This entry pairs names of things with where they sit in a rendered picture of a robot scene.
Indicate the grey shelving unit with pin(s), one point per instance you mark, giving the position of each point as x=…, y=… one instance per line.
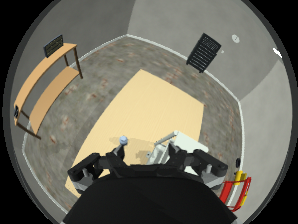
x=182, y=140

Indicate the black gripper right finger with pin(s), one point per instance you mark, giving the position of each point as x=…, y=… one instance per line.
x=211, y=170

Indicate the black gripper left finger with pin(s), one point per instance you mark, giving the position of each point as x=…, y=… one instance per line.
x=83, y=174

